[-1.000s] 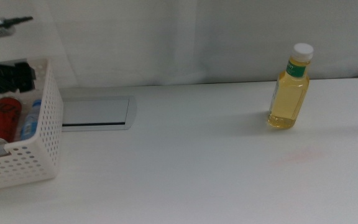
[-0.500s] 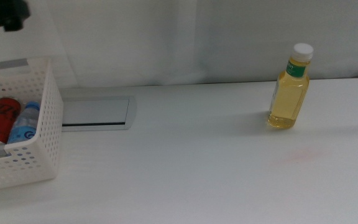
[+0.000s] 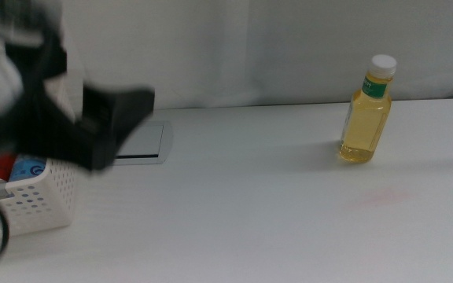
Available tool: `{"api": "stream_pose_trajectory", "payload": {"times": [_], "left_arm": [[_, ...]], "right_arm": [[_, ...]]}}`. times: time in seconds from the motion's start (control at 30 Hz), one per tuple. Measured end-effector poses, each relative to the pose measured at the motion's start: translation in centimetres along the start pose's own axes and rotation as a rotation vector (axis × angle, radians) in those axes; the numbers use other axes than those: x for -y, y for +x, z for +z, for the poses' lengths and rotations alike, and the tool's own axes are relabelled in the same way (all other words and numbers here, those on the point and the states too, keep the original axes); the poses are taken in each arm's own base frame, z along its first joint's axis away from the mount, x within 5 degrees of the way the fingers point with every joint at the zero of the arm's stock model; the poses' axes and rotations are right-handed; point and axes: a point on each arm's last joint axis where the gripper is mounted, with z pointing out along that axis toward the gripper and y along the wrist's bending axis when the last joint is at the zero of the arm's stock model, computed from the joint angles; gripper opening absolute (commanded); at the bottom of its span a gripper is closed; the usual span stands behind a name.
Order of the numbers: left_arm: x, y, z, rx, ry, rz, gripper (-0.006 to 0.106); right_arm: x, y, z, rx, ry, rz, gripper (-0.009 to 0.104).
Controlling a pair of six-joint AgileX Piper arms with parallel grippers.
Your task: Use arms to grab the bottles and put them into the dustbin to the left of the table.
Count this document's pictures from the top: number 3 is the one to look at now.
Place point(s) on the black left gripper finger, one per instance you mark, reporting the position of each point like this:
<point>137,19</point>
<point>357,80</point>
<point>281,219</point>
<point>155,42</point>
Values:
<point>112,122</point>
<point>37,51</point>

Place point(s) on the clear water bottle blue cap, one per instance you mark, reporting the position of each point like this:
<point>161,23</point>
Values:
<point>28,169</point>

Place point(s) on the yellow tea bottle white cap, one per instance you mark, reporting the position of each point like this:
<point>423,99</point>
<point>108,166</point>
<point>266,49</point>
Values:
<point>364,126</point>

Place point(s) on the white perforated plastic basket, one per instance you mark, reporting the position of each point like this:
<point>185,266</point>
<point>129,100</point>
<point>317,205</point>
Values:
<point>49,200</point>

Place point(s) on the white fabric curtain backdrop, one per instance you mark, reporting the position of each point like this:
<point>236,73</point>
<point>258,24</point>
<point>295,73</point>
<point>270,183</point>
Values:
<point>269,51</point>

